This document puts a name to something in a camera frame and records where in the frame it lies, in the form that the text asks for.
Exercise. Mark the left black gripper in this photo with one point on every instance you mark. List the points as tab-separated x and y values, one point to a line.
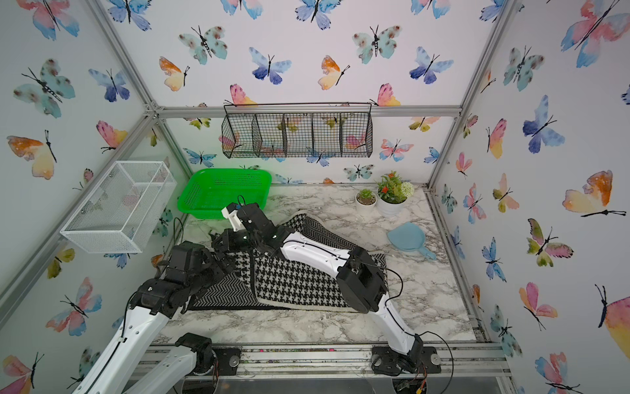
222	256

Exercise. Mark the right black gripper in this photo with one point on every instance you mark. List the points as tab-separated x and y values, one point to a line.
225	245

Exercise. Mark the black white patterned knit scarf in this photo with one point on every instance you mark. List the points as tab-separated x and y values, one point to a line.
262	282

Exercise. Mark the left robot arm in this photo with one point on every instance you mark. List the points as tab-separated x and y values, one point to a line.
148	311

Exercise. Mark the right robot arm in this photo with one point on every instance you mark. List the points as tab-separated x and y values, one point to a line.
361	282

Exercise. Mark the green plastic basket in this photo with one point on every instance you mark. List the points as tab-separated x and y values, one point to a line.
211	190

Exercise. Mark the small succulent in white pot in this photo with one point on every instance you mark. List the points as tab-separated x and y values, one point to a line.
365	201

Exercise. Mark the flowering plant in white pot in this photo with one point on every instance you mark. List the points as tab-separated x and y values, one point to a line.
392	193

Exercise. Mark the light blue plastic scoop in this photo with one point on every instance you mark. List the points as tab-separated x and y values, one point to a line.
408	238

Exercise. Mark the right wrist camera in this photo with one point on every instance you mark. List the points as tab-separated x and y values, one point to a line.
248	217

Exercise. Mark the white mesh wall basket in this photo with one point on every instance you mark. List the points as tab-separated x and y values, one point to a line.
123	210

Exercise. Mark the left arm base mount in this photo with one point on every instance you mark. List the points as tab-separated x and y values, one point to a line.
223	362

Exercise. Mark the black wire wall basket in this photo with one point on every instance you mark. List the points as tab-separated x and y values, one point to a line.
297	130

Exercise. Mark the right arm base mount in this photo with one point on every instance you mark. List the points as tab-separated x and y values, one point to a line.
387	362

